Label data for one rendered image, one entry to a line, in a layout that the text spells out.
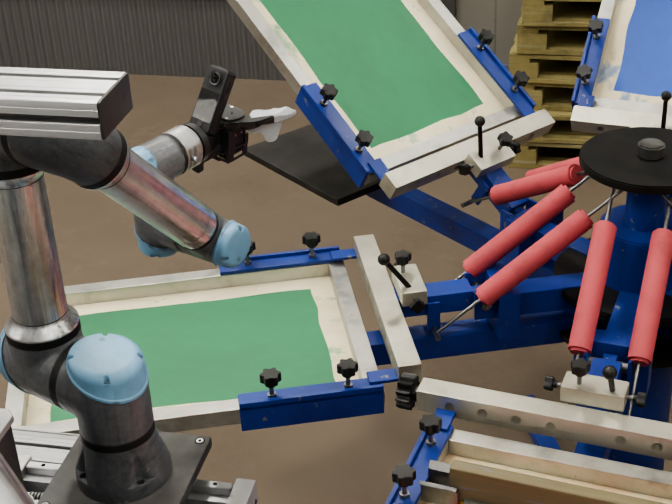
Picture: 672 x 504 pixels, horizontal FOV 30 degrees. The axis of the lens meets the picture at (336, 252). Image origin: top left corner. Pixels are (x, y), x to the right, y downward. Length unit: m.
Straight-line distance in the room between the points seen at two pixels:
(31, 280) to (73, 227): 3.60
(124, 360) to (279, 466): 2.14
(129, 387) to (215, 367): 0.91
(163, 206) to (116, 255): 3.38
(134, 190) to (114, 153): 0.09
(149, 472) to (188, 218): 0.40
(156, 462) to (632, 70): 2.10
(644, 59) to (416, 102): 0.68
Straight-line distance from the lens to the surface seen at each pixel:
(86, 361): 1.92
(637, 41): 3.71
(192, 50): 6.91
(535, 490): 2.30
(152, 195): 1.86
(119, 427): 1.93
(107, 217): 5.56
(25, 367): 2.00
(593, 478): 2.46
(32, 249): 1.90
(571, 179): 2.94
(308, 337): 2.87
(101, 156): 1.75
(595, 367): 2.63
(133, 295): 3.08
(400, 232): 5.25
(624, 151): 2.88
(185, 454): 2.08
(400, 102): 3.40
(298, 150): 3.76
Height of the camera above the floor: 2.54
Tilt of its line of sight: 30 degrees down
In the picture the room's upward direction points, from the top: 3 degrees counter-clockwise
